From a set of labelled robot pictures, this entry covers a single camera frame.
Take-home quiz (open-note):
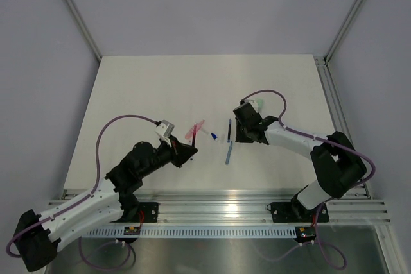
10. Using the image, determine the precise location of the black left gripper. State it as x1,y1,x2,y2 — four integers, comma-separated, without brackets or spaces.
139,135,197,178

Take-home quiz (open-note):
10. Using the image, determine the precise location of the red gel pen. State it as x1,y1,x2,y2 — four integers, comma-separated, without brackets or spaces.
191,123,197,147

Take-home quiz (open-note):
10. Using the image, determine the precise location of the green highlighter pen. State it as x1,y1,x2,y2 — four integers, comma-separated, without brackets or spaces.
255,98,264,112

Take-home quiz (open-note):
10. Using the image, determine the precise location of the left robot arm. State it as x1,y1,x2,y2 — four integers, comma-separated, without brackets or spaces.
12,137,198,272

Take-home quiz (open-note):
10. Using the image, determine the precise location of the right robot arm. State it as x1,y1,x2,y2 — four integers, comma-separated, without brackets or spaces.
233,101,366,220

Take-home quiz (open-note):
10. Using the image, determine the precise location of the dark blue gel pen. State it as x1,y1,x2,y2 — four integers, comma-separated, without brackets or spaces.
227,118,232,143

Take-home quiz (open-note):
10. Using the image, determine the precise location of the light blue pen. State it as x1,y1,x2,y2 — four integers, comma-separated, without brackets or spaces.
225,141,233,165

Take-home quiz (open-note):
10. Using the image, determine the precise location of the pink translucent highlighter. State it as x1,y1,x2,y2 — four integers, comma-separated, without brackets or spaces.
185,120,205,140

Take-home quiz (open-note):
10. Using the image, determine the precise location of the white marker blue tip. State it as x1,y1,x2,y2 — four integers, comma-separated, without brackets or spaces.
202,130,219,141

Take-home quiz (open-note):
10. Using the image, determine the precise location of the left controller board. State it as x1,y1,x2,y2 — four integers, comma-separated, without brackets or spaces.
123,226,141,237

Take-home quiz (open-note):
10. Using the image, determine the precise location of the controller board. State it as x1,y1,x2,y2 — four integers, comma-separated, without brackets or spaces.
295,227,317,243
123,226,141,237

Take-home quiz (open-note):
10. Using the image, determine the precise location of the right controller board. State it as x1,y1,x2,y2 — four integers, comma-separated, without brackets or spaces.
295,227,317,243

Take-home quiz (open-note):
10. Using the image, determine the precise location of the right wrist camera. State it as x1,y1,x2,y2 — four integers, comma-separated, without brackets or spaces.
249,100,259,112

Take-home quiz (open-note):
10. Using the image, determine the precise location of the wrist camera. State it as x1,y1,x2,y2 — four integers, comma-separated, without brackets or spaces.
155,120,175,144
249,100,259,112

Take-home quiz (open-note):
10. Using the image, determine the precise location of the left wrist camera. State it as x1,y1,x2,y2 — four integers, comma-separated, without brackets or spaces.
155,120,175,144

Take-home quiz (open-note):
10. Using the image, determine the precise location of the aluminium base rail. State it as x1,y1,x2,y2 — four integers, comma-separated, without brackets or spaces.
48,189,391,225

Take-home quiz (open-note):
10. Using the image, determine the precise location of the right side aluminium rail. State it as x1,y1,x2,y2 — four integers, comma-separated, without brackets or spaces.
313,56,372,199

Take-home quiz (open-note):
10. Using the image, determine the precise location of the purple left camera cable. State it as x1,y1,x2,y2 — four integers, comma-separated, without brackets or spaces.
5,114,161,257

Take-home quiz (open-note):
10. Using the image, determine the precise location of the white slotted cable duct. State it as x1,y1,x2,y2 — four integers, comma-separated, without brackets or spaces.
84,225,296,239

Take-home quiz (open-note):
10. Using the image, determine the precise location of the right aluminium frame post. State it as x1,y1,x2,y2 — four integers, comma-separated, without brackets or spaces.
323,0,366,65

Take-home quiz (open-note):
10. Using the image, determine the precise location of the aluminium frame post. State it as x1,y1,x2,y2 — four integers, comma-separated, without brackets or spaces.
63,0,103,63
323,0,366,65

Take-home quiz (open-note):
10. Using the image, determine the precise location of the left aluminium frame post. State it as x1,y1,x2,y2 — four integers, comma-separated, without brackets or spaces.
63,0,103,63

